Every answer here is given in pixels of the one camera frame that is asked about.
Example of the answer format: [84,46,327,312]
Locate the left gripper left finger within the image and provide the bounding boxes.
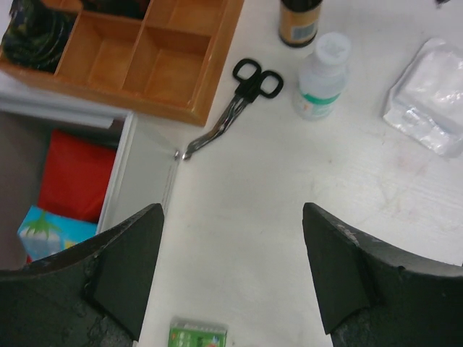
[1,204,164,346]

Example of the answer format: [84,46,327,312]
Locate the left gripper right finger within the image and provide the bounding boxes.
[302,202,462,346]

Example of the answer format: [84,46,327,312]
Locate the blue cotton swab packet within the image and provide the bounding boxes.
[17,206,97,262]

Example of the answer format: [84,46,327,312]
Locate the small green packet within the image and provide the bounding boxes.
[167,317,228,347]

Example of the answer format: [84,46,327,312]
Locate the red first aid pouch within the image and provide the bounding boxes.
[38,129,116,223]

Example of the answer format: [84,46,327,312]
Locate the grey metal box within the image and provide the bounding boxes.
[1,97,180,270]

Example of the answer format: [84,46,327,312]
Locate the white gauze packet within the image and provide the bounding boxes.
[383,38,462,158]

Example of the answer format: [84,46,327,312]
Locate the black handled scissors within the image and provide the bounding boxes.
[182,58,284,160]

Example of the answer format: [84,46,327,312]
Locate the brown bottle orange cap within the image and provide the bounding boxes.
[279,0,323,48]

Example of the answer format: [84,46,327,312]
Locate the small white bottle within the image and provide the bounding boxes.
[293,32,352,121]

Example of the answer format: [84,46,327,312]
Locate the wooden compartment tray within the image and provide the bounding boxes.
[1,0,242,126]

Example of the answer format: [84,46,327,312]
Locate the rolled tie green pattern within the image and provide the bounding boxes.
[1,1,76,73]

